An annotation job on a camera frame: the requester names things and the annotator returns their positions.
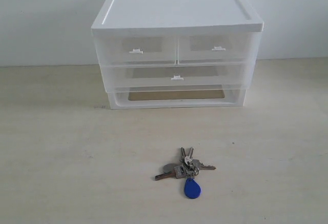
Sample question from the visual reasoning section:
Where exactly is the clear wide drawer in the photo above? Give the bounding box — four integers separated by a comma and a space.
100, 63, 255, 93

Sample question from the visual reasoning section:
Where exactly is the clear upper left drawer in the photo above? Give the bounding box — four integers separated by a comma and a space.
94, 37, 177, 67

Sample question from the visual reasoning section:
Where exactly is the key bunch with blue fob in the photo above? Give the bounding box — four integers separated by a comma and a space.
154, 147, 216, 199

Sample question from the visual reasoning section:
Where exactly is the white plastic drawer cabinet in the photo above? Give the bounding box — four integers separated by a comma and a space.
91, 0, 264, 109

